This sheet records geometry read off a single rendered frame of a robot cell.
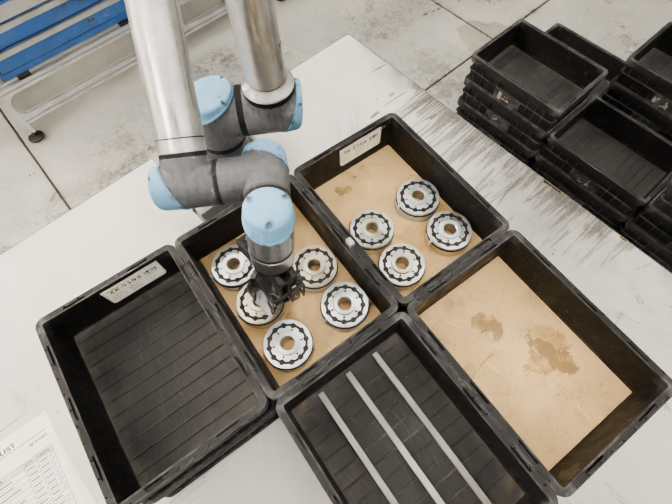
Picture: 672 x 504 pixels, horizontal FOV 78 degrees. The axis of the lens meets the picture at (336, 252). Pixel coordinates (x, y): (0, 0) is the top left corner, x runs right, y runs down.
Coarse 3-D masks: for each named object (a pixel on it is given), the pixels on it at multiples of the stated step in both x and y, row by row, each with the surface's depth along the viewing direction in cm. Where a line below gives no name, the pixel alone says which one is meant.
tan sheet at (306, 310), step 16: (304, 224) 100; (304, 240) 98; (320, 240) 98; (208, 256) 97; (208, 272) 95; (256, 304) 92; (288, 304) 91; (304, 304) 91; (240, 320) 90; (304, 320) 90; (320, 320) 90; (368, 320) 89; (256, 336) 89; (320, 336) 88; (336, 336) 88; (320, 352) 87; (272, 368) 86; (304, 368) 86
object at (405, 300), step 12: (384, 120) 100; (396, 120) 100; (360, 132) 98; (408, 132) 98; (336, 144) 97; (420, 144) 97; (324, 156) 96; (432, 156) 95; (300, 168) 95; (444, 168) 94; (300, 180) 95; (456, 180) 93; (312, 192) 93; (468, 192) 91; (324, 204) 90; (480, 204) 90; (504, 228) 87; (492, 240) 86; (360, 252) 85; (468, 252) 85; (456, 264) 84; (384, 276) 83; (432, 276) 83; (444, 276) 83; (420, 288) 82; (396, 300) 81; (408, 300) 81
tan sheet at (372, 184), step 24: (360, 168) 106; (384, 168) 106; (408, 168) 106; (336, 192) 103; (360, 192) 103; (384, 192) 103; (336, 216) 100; (408, 240) 97; (480, 240) 97; (432, 264) 95
